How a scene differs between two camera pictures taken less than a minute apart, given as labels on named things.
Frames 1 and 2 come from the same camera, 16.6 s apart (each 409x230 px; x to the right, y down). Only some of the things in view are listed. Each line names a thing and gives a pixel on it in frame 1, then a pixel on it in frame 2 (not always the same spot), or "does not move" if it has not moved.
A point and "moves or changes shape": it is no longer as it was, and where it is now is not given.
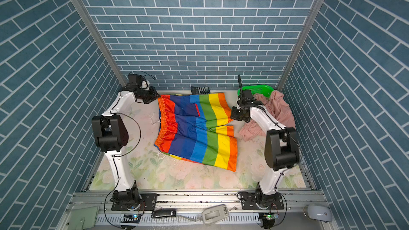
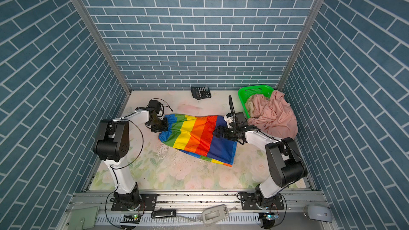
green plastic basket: x=263 y=89 does not move
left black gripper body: x=146 y=95 → x=159 y=124
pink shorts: x=276 y=105 does not move
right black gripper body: x=237 y=114 → x=230 y=133
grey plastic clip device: x=214 y=213 does not move
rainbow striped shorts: x=189 y=129 moves or changes shape
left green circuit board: x=131 y=218 does not move
